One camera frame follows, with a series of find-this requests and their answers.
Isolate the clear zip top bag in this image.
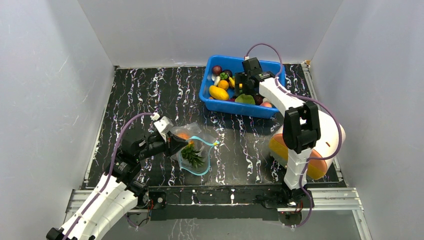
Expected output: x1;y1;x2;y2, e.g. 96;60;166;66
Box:
171;122;219;176

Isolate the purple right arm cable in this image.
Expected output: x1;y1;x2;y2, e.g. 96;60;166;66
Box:
244;43;343;228

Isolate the small orange toy fruit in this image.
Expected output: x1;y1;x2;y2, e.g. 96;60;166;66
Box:
217;80;230;91

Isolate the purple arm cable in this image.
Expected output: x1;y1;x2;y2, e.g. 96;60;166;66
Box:
244;43;343;228
61;112;157;240

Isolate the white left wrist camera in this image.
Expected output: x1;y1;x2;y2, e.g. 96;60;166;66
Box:
153;116;174;143

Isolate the green toy cabbage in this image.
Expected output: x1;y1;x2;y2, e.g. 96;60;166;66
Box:
234;94;256;105

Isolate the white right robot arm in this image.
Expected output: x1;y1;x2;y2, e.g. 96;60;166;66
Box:
235;56;321;207

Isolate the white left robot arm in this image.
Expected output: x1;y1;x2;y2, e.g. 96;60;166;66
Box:
46;131;190;240

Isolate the yellow toy mango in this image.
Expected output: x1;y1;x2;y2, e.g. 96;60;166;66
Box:
208;85;230;101

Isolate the dark red toy fruit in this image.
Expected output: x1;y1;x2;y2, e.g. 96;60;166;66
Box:
253;94;264;106

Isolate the blue plastic bin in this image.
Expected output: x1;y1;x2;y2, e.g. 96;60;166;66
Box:
198;55;279;119

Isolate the black front rail frame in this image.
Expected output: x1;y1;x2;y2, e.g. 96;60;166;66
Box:
67;183;365;229

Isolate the pink toy peach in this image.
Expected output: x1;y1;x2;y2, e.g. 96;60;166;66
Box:
260;101;273;108

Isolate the yellow toy banana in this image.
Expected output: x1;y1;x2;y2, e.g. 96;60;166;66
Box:
228;77;243;89

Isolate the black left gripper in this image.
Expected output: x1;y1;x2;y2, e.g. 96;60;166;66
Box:
136;131;189;161

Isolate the dark purple toy plum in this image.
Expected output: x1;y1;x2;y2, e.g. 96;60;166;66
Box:
222;69;233;77

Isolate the green toy pea cluster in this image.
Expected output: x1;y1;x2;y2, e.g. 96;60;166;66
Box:
219;72;229;80

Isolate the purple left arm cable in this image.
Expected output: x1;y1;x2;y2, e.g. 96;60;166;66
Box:
61;112;157;240

